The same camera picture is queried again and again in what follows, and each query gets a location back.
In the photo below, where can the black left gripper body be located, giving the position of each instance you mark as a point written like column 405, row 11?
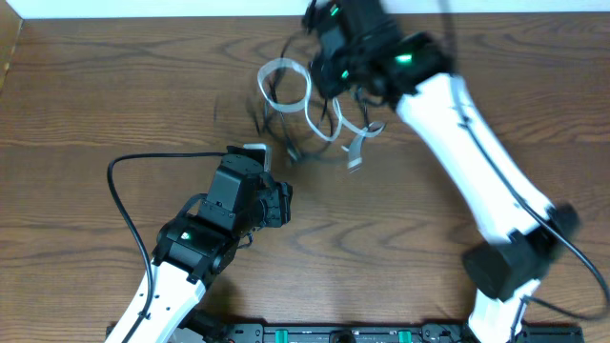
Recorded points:
column 273, row 208

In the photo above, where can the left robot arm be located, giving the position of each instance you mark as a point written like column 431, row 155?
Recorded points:
column 198, row 244

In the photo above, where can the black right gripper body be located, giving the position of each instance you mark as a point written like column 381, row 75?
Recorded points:
column 343, row 71

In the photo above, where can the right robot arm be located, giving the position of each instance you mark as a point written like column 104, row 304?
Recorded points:
column 523, row 232

